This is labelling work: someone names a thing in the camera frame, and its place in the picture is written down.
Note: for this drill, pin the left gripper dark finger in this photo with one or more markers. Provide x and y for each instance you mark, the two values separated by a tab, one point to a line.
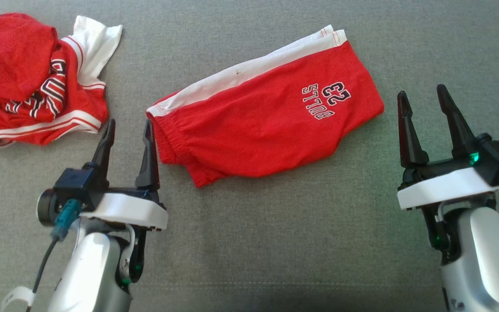
149	164
103	151

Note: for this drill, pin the red shorts white side stripe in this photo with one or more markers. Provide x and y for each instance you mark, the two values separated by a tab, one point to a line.
267	125

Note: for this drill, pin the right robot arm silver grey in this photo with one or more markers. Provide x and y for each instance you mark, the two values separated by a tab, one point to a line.
483	255

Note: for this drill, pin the red basketball jersey white trim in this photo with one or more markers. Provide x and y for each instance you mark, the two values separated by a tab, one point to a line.
11	56

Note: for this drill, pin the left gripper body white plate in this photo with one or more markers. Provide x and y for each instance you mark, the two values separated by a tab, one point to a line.
132	212

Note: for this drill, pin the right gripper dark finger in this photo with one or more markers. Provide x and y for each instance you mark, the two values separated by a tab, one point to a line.
409	138
456	128

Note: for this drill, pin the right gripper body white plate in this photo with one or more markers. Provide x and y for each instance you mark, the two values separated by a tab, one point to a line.
444	186

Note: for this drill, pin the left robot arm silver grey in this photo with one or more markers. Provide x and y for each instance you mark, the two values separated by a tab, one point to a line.
89	273

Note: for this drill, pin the grey sofa seat cushion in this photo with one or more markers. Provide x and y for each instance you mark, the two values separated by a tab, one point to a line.
275	242

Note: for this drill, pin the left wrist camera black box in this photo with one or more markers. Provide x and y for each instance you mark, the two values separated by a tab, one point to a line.
74	184

